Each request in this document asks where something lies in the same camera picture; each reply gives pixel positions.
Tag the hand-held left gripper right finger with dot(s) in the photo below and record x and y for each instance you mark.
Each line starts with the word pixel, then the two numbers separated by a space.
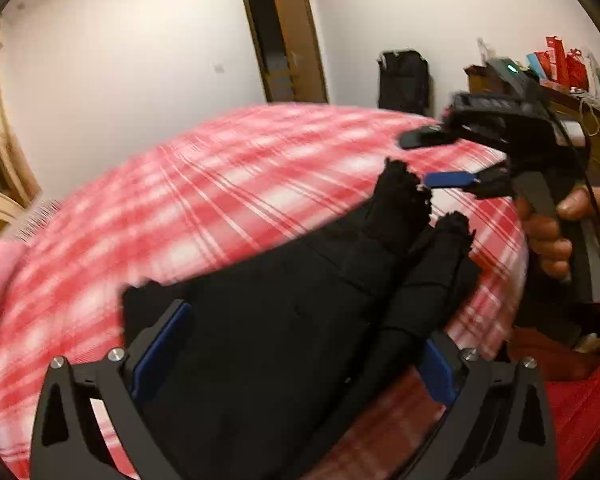
pixel 437 370

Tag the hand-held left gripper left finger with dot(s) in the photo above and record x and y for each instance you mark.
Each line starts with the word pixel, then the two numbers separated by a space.
pixel 160 355

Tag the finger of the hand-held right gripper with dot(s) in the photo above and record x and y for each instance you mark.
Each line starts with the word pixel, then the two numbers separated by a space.
pixel 447 180
pixel 425 138

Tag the black pants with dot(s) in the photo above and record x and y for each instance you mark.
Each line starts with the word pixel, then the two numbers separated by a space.
pixel 280 320

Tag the person's right hand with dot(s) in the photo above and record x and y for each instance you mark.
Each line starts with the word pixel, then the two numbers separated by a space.
pixel 575 203

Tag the black bag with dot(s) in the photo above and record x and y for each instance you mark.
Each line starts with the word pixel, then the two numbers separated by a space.
pixel 405 82

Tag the red gift bag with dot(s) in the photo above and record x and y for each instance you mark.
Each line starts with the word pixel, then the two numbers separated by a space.
pixel 576 71
pixel 555 60

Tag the person's red clothing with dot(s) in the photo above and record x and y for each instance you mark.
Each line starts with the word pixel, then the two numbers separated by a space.
pixel 585 410

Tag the brown wooden door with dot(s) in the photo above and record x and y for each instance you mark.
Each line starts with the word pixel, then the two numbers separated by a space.
pixel 302 35

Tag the pink folded blanket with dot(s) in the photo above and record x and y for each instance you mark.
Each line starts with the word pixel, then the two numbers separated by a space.
pixel 0 290

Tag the red plaid bed sheet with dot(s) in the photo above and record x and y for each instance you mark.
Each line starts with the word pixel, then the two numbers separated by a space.
pixel 205 185

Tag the grey fringed blanket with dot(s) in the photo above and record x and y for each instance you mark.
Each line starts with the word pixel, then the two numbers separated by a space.
pixel 35 217

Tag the beige floral curtain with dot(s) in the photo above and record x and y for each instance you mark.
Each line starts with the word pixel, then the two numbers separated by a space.
pixel 2 125

